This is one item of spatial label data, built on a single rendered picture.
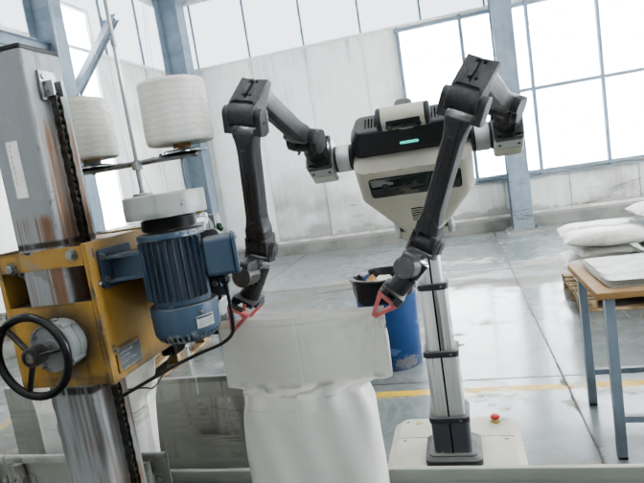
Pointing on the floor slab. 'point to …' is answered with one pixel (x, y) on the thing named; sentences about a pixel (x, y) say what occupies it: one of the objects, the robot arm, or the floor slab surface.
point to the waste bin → (405, 354)
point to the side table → (586, 281)
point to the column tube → (49, 179)
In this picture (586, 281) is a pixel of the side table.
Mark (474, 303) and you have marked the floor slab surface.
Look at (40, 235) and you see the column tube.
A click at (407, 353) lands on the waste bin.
